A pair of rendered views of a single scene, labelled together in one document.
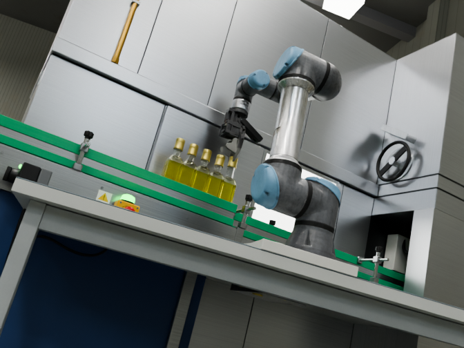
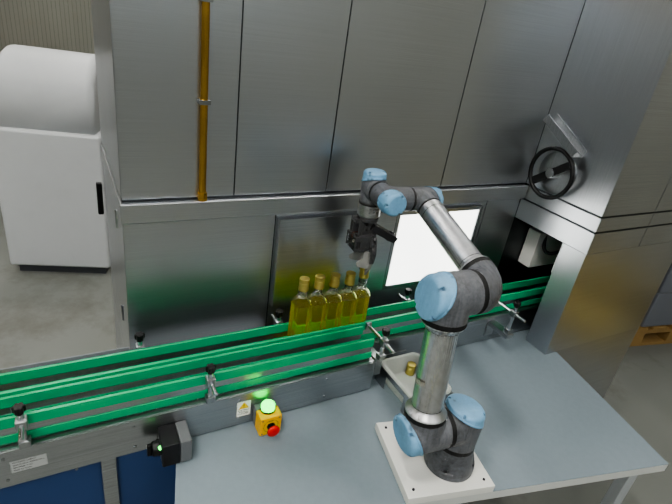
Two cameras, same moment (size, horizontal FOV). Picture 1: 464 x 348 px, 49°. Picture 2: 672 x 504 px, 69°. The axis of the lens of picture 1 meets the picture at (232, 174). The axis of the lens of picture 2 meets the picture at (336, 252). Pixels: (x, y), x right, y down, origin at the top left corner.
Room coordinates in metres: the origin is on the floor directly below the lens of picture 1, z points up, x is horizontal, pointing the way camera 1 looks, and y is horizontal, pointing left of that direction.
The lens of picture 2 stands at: (0.41, 0.29, 1.95)
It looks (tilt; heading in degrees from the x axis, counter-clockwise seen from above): 26 degrees down; 353
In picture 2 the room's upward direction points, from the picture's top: 9 degrees clockwise
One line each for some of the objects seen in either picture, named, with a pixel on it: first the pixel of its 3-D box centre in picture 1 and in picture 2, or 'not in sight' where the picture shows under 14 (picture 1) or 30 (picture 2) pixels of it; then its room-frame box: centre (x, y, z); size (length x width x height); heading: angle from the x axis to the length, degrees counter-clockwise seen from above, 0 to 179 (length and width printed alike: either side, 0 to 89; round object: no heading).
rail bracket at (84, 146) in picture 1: (84, 150); (212, 389); (1.48, 0.45, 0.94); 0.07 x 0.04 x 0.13; 25
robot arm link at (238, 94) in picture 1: (244, 90); (373, 187); (1.87, 0.03, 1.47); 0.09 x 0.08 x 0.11; 20
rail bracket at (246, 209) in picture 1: (242, 212); (379, 339); (1.78, -0.07, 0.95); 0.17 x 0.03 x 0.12; 25
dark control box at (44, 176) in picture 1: (31, 182); (174, 443); (1.42, 0.54, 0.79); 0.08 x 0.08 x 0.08; 25
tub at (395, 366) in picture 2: not in sight; (413, 383); (1.74, -0.22, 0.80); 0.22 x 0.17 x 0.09; 25
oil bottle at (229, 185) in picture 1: (222, 203); (356, 311); (1.88, 0.01, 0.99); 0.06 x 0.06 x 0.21; 25
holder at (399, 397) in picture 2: not in sight; (408, 380); (1.76, -0.20, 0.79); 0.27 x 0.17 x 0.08; 25
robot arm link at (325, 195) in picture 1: (316, 204); (459, 421); (1.43, -0.26, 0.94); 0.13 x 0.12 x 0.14; 110
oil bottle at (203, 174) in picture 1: (196, 193); (329, 317); (1.83, 0.11, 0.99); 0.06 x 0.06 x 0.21; 24
